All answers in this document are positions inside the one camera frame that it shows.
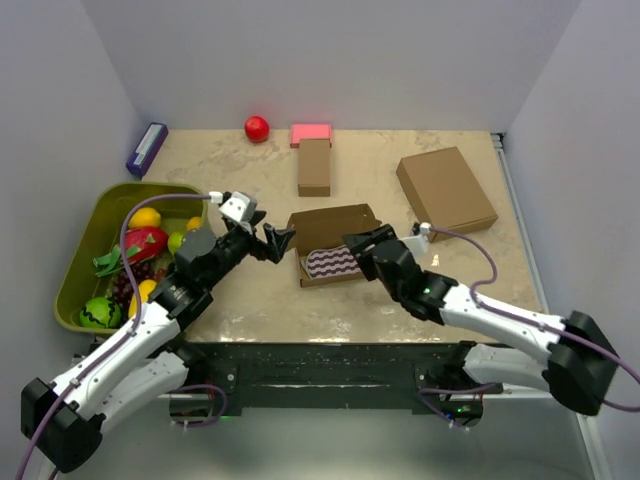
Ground purple black striped sponge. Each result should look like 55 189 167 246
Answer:
301 245 361 279

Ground red dragon fruit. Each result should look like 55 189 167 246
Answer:
93 227 169 277

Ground purple rectangular box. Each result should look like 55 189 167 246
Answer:
125 122 169 179

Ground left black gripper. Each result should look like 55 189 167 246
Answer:
203 211 295 289

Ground red apple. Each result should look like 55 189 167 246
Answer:
244 116 270 144

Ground yellow banana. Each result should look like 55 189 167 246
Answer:
128 279 157 319

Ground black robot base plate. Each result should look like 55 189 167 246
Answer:
87 341 506 426

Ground small folded cardboard box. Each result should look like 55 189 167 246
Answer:
297 139 331 197

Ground green pear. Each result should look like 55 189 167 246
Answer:
167 231 186 256

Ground dark purple grapes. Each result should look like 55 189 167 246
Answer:
110 262 166 310

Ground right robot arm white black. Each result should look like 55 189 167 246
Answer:
343 223 619 416

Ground olive green plastic bin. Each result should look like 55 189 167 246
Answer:
53 181 210 337

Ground small orange fruit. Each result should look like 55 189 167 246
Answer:
186 217 202 231

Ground pink sticky note block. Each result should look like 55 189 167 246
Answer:
289 123 333 149

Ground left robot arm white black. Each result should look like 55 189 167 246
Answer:
20 210 295 473

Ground green striped watermelon toy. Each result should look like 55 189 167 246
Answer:
79 297 121 329

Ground aluminium frame rail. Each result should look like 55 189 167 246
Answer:
490 133 549 313

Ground large folded cardboard box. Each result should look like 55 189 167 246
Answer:
396 147 498 234

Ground yellow orange mango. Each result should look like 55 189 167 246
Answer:
128 207 161 229

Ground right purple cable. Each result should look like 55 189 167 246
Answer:
427 227 640 414

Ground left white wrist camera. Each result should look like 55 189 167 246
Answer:
209 191 257 235

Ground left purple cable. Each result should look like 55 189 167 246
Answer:
14 193 214 480

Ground purple cable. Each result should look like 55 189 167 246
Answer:
14 193 214 480
427 227 640 414

